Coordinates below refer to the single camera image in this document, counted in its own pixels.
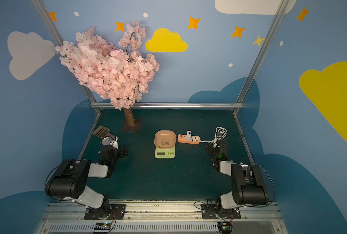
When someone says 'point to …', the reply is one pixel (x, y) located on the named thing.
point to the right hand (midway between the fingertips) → (217, 142)
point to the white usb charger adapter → (189, 134)
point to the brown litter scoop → (102, 131)
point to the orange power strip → (183, 139)
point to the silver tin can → (106, 141)
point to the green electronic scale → (161, 153)
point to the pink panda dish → (164, 139)
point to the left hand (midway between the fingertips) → (118, 143)
